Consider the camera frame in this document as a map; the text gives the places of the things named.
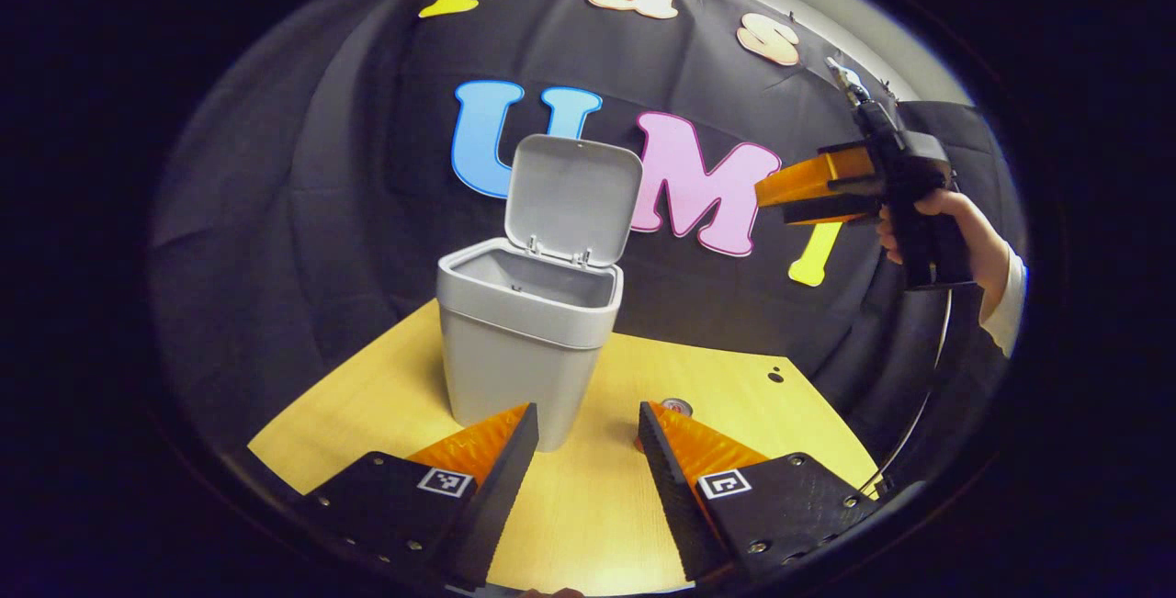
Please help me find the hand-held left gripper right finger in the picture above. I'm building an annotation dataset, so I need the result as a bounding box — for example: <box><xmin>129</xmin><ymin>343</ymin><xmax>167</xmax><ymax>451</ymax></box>
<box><xmin>637</xmin><ymin>401</ymin><xmax>881</xmax><ymax>583</ymax></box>

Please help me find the black backdrop cloth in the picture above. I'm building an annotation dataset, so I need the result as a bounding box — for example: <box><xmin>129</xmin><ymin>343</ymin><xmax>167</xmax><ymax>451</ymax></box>
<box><xmin>147</xmin><ymin>0</ymin><xmax>1028</xmax><ymax>489</ymax></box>

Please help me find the wooden desktop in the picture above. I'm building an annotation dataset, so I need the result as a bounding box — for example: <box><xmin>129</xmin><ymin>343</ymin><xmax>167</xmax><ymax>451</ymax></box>
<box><xmin>246</xmin><ymin>298</ymin><xmax>881</xmax><ymax>597</ymax></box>

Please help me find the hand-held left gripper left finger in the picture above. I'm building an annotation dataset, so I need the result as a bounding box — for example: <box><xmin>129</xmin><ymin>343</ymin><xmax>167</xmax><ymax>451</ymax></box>
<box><xmin>299</xmin><ymin>402</ymin><xmax>540</xmax><ymax>592</ymax></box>

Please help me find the white desktop garbage bin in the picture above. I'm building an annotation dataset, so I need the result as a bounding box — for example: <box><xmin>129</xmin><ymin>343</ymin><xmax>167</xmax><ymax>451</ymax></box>
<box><xmin>435</xmin><ymin>133</ymin><xmax>644</xmax><ymax>453</ymax></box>

